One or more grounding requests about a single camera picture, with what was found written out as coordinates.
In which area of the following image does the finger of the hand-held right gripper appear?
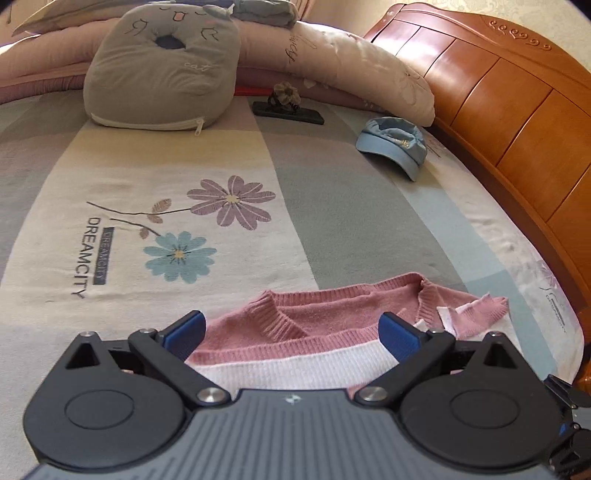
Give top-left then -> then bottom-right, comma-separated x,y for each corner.
547,422 -> 591,478
544,375 -> 591,418

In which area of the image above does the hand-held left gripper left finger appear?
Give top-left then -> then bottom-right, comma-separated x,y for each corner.
65,310 -> 234,409

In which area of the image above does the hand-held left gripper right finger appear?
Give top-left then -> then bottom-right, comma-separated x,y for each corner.
353,312 -> 523,409

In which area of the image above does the pink and white sweater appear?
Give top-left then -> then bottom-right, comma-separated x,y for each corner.
187,272 -> 511,402

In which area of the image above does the light blue cap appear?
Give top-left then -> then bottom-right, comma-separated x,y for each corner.
355,117 -> 428,182

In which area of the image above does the black phone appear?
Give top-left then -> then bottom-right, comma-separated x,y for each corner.
252,100 -> 325,126

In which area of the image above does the wooden bed headboard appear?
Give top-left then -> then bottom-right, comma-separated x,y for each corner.
362,2 -> 591,352

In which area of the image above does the grey cat face cushion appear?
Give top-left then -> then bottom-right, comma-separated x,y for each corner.
83,4 -> 242,137

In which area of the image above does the knitted flower ornament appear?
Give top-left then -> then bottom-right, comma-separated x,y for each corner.
268,82 -> 301,112

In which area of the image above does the beige floral quilt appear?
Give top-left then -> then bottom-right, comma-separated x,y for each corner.
240,21 -> 437,127

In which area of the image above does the pink quilt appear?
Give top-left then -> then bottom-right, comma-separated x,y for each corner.
0,25 -> 370,112

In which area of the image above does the blue-grey folded cloth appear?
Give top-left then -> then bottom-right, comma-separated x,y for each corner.
233,0 -> 300,29

